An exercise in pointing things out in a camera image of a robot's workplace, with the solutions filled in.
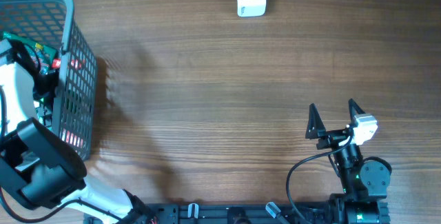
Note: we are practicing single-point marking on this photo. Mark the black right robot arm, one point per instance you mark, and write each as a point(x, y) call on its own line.
point(364, 180)

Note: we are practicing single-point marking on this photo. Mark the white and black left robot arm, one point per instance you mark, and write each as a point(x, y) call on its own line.
point(38, 169)

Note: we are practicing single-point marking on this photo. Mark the green 3M gloves package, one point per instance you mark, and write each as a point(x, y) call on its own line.
point(44, 57)

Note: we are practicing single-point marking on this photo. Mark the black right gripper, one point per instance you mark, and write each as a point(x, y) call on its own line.
point(316, 129)

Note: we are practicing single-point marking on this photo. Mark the grey plastic shopping basket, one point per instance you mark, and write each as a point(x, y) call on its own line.
point(51, 23)

